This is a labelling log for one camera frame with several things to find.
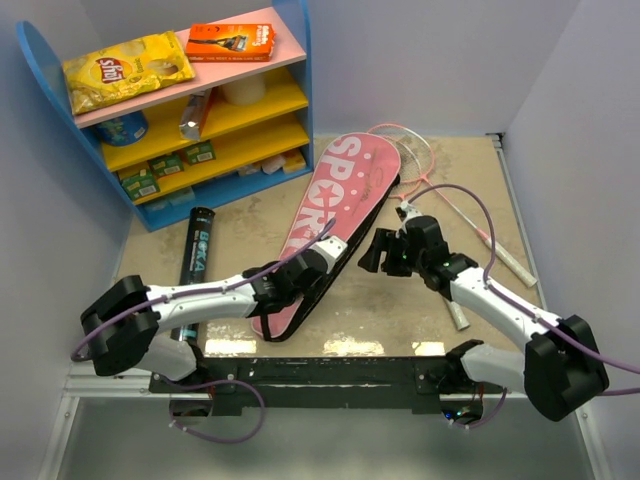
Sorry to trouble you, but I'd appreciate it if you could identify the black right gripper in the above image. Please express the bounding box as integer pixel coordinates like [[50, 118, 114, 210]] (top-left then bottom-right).
[[358, 228, 426, 278]]

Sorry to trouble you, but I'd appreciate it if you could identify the pink badminton racket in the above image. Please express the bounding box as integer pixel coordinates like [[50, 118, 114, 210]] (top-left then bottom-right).
[[368, 123, 537, 288], [391, 140, 470, 331]]

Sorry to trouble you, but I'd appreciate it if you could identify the pink SPORT racket bag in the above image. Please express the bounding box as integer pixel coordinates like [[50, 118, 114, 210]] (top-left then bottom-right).
[[251, 133, 401, 342]]

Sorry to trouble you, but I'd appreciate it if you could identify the black BOKA shuttlecock tube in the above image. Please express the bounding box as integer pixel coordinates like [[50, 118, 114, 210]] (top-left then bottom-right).
[[169, 206, 217, 345]]

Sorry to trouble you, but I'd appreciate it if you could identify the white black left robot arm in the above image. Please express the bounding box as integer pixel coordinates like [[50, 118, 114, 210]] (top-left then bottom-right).
[[72, 241, 341, 392]]

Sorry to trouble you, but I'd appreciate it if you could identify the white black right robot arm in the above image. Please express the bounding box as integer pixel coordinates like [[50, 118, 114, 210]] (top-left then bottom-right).
[[358, 216, 609, 421]]

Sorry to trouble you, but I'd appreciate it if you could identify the green gum box right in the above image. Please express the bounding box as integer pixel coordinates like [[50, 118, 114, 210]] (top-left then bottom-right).
[[181, 140, 216, 165]]

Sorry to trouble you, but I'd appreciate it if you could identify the green gum box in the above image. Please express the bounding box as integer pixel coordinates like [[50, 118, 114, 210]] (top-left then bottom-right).
[[118, 168, 160, 201], [181, 140, 216, 165], [147, 153, 184, 178]]

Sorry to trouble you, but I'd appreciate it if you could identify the green gum box middle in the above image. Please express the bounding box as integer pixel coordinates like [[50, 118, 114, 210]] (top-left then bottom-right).
[[147, 153, 184, 178]]

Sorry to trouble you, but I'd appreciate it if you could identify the blue wooden shelf unit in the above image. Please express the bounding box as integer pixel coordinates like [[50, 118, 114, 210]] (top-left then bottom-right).
[[16, 1, 314, 230]]

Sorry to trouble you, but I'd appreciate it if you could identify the green gum box left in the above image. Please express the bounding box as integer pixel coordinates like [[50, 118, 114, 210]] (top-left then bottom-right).
[[118, 168, 160, 201]]

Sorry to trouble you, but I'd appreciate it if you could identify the silver orange foil box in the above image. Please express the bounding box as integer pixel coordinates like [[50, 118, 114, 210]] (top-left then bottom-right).
[[179, 89, 214, 141]]

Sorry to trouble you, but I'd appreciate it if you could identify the white paper roll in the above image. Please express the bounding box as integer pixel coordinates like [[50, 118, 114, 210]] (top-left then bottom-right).
[[220, 74, 266, 106]]

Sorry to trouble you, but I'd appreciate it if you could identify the blue round snack can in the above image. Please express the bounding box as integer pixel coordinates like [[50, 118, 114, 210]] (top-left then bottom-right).
[[94, 111, 149, 147]]

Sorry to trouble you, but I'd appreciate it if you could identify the orange Gillette razor box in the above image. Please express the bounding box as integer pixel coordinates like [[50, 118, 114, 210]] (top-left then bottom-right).
[[185, 23, 276, 62]]

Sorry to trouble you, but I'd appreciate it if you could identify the yellow Lays chips bag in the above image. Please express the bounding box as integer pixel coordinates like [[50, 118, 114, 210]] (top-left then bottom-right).
[[62, 31, 196, 115]]

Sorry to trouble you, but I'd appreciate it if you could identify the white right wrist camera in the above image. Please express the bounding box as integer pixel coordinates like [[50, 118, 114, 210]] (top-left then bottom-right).
[[395, 200, 423, 225]]

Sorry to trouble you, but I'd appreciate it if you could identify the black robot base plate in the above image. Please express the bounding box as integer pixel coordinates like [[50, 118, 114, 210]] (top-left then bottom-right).
[[147, 354, 506, 426]]

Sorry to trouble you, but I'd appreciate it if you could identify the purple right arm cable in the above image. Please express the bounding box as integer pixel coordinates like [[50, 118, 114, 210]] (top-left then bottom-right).
[[399, 183, 640, 397]]

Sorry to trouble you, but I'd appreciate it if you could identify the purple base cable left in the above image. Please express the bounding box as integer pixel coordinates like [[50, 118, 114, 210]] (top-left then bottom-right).
[[168, 377, 271, 445]]

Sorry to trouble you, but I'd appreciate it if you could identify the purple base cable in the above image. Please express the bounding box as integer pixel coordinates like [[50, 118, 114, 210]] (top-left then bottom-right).
[[168, 377, 271, 445], [447, 384, 507, 430]]

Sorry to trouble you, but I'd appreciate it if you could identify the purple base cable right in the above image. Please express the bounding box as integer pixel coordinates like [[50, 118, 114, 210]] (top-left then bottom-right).
[[447, 384, 507, 430]]

